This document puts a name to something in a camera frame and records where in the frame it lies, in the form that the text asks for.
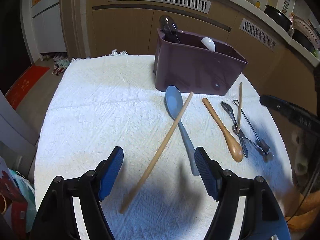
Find blue plastic spoon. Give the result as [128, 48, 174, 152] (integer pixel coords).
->
[164, 85, 201, 177]

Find orange sleeve forearm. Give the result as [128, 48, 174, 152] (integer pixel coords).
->
[287, 190, 319, 232]

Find small shovel-shaped metal spoon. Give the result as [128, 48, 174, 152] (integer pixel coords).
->
[241, 110, 270, 148]

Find white plastic spoon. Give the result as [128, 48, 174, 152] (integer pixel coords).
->
[201, 37, 216, 52]

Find large dark metal spoon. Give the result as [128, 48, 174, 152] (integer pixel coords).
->
[159, 15, 180, 43]

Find wooden spoon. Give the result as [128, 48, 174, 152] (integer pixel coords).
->
[202, 98, 244, 163]

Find red floor mat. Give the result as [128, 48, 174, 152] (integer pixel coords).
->
[5, 64, 50, 110]

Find dark purple utensil holder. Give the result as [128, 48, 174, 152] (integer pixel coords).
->
[153, 29, 248, 96]

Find black pot on counter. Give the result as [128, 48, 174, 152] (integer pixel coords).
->
[264, 5, 292, 32]

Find white textured table cloth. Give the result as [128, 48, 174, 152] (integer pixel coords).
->
[35, 55, 293, 239]

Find small patterned metal spoon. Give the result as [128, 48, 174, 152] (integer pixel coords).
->
[220, 101, 248, 158]

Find wooden chopstick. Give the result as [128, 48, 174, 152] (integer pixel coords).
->
[120, 92, 194, 214]
[237, 82, 242, 133]

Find metal spoon with white knob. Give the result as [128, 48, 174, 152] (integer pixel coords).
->
[244, 135, 273, 163]

